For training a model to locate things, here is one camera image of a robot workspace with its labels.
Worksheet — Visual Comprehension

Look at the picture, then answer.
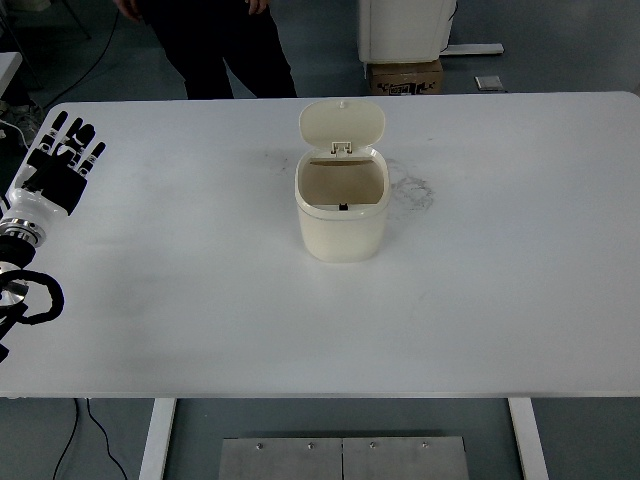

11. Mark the white table leg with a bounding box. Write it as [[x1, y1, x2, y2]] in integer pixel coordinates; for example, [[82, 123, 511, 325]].
[[508, 398, 550, 480], [138, 398, 178, 480]]

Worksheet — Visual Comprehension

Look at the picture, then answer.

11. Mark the brown printed cardboard box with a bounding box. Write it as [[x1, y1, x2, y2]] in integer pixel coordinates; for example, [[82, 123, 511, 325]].
[[366, 58, 446, 96]]

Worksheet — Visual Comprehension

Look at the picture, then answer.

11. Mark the white plastic appliance housing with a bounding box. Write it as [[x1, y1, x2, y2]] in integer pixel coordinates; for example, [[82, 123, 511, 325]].
[[357, 0, 458, 65]]

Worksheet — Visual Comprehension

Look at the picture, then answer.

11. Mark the thin white cable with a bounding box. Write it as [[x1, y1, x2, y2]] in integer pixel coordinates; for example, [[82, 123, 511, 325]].
[[0, 118, 29, 150]]

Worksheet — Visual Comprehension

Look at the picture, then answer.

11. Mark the person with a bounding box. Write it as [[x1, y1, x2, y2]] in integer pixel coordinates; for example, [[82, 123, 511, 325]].
[[113, 0, 298, 100]]

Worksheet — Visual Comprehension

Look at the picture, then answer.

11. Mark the cream plastic lidded trash bin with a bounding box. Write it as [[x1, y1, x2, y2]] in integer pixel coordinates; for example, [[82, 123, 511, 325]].
[[294, 98, 391, 264]]

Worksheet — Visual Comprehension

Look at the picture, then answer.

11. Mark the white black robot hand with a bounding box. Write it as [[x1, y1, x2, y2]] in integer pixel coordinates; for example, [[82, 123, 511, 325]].
[[3, 110, 108, 234]]

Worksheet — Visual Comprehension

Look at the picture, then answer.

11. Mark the long black floor cable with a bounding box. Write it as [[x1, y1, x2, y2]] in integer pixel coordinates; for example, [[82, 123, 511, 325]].
[[48, 8, 123, 105]]

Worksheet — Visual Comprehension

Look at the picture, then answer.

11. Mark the small white side table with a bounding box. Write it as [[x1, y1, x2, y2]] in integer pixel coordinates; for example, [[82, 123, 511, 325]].
[[0, 51, 24, 97]]

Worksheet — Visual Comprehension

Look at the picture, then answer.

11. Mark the white floor foot bar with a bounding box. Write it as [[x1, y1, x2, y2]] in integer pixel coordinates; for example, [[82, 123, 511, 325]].
[[440, 43, 505, 57]]

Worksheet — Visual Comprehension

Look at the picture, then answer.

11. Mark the grey metal plate with screws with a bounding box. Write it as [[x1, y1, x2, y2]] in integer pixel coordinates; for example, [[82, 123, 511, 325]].
[[218, 437, 344, 480], [341, 436, 471, 480]]

